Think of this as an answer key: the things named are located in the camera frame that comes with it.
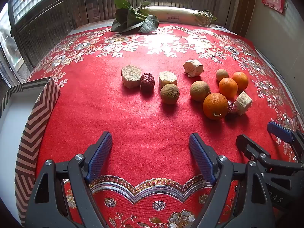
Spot small brown longan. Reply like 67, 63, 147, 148
216, 69, 229, 82

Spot red date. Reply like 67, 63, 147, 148
140, 72, 155, 92
227, 100, 238, 114

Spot large orange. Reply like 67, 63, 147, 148
203, 93, 229, 120

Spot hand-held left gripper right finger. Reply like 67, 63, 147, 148
189, 133, 276, 228

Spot red floral tablecloth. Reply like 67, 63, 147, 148
25, 21, 304, 228

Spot green bok choy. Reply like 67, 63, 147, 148
111, 0, 159, 34

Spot small beige bread chunk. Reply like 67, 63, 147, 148
159, 71, 178, 89

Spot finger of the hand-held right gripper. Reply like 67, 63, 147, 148
267, 121, 304, 164
236, 134, 304, 174

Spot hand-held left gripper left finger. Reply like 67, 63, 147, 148
25, 131, 113, 228

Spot white radish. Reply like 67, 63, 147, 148
142, 7, 217, 27

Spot striped cardboard box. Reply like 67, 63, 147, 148
0, 77, 61, 226

